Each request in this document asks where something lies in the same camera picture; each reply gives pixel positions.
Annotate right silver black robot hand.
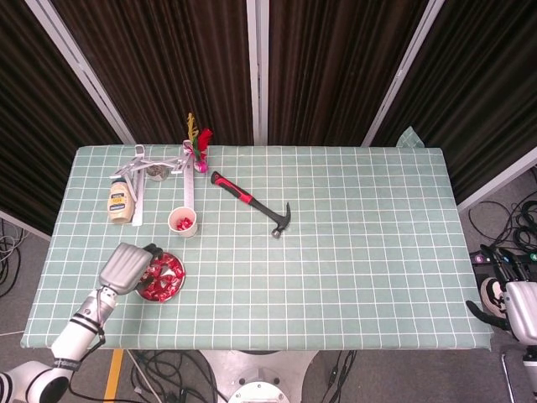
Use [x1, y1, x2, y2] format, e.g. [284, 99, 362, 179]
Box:
[466, 243, 537, 343]

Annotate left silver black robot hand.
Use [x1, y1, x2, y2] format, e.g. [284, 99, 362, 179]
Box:
[98, 242, 165, 297]

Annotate silver robot base column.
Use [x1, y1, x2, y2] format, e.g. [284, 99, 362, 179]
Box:
[196, 350, 318, 403]

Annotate bowl of red candies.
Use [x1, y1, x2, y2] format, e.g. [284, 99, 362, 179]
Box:
[133, 250, 186, 303]

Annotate white paper cup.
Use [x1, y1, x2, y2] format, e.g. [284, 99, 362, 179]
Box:
[168, 206, 199, 239]

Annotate mayonnaise squeeze bottle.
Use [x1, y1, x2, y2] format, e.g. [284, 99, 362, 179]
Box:
[107, 177, 136, 225]

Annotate black numbered power strip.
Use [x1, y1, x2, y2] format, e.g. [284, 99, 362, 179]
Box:
[469, 249, 537, 267]

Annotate silver folding laptop stand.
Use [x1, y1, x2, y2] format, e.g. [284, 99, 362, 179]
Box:
[111, 144, 197, 228]

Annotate red black claw hammer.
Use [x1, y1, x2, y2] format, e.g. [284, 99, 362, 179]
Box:
[210, 170, 292, 240]

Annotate red green flower decoration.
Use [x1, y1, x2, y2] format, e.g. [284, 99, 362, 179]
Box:
[185, 112, 214, 174]

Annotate dark brown curtain panel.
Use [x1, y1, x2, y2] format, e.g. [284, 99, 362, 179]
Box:
[267, 0, 432, 147]
[371, 0, 537, 203]
[0, 0, 123, 236]
[50, 0, 255, 146]

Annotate green checked tablecloth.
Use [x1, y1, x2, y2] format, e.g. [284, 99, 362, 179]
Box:
[19, 125, 493, 352]

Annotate black coiled floor cables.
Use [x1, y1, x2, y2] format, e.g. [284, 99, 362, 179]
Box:
[466, 166, 537, 255]

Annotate white partition frame post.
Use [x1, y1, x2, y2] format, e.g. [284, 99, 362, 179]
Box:
[361, 0, 446, 147]
[0, 208, 54, 242]
[23, 0, 136, 146]
[246, 0, 270, 146]
[456, 146, 537, 213]

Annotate black floor cable bundle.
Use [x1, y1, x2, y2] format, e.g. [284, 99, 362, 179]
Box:
[125, 350, 222, 403]

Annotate grey floor cables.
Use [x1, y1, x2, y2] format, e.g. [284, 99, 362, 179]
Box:
[0, 217, 30, 300]

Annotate black cable with inline box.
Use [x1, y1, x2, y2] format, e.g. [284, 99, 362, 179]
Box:
[318, 350, 358, 403]

